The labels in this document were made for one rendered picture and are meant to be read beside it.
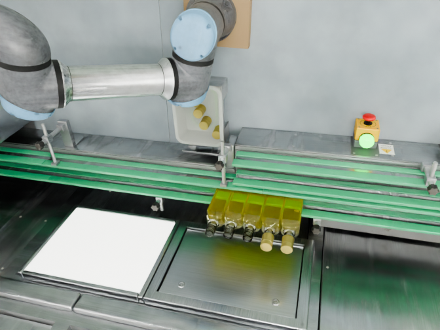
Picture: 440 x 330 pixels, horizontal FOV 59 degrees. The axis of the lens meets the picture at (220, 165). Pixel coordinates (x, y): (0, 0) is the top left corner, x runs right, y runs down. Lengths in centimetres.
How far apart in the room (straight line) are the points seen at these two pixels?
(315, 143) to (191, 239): 52
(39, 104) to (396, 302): 110
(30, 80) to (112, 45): 54
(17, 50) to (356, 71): 91
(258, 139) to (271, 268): 42
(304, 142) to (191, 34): 53
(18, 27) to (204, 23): 42
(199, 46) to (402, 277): 92
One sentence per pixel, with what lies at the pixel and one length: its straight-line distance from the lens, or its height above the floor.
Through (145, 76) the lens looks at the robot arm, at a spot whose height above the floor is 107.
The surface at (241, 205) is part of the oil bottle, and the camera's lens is 124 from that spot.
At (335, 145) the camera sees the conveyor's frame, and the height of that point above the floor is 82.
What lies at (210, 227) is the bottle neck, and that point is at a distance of 119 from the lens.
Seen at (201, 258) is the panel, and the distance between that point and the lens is 130.
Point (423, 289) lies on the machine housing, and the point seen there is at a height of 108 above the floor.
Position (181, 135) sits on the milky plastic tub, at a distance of 141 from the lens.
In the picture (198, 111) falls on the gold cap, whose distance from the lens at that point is 135.
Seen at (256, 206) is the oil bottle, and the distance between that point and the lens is 124.
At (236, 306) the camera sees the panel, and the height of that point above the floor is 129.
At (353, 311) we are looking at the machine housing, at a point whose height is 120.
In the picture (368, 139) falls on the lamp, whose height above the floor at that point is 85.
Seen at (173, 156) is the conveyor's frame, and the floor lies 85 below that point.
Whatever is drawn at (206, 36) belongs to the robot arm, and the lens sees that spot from 103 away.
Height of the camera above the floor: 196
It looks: 53 degrees down
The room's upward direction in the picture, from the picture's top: 156 degrees counter-clockwise
